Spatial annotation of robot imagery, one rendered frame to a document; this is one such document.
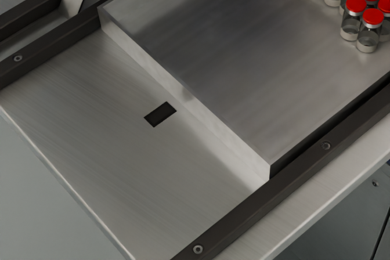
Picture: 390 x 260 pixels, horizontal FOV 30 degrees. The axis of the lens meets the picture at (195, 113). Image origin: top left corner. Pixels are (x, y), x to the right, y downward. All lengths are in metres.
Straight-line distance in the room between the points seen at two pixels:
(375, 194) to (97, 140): 0.52
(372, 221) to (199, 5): 0.51
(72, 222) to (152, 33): 0.95
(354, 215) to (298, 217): 0.54
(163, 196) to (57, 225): 1.02
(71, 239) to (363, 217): 0.73
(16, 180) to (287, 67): 1.11
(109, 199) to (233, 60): 0.20
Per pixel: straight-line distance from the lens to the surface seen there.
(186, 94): 0.70
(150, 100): 0.73
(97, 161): 0.70
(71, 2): 0.81
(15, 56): 0.77
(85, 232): 1.66
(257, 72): 0.75
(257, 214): 0.64
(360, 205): 1.17
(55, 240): 1.67
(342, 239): 1.30
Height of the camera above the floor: 1.47
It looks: 55 degrees down
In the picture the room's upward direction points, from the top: 4 degrees counter-clockwise
